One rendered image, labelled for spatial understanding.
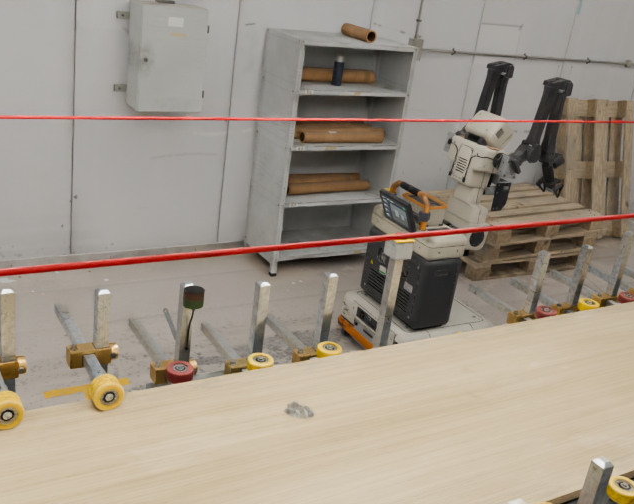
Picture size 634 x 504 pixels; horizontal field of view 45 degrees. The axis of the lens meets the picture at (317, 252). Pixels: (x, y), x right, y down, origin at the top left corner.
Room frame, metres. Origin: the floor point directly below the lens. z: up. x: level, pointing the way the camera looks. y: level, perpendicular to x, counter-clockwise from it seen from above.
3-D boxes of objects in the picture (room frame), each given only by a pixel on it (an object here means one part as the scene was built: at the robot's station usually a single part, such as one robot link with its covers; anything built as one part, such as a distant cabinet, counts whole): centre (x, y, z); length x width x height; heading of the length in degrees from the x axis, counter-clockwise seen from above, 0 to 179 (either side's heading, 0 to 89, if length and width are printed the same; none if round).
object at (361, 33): (5.23, -0.06, 1.59); 0.30 x 0.08 x 0.08; 34
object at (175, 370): (1.95, 0.34, 0.85); 0.08 x 0.08 x 0.11
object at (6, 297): (1.77, 0.77, 0.94); 0.04 x 0.04 x 0.48; 34
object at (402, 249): (2.47, -0.27, 1.18); 0.07 x 0.07 x 0.08; 34
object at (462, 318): (4.00, -0.62, 0.16); 0.67 x 0.64 x 0.25; 123
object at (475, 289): (2.93, -0.81, 0.81); 0.43 x 0.03 x 0.04; 34
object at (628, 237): (3.16, -1.30, 0.91); 0.04 x 0.04 x 0.48; 34
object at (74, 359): (1.89, 0.58, 0.95); 0.14 x 0.06 x 0.05; 124
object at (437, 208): (3.94, -0.52, 0.87); 0.23 x 0.15 x 0.11; 33
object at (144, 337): (2.12, 0.45, 0.84); 0.43 x 0.03 x 0.04; 34
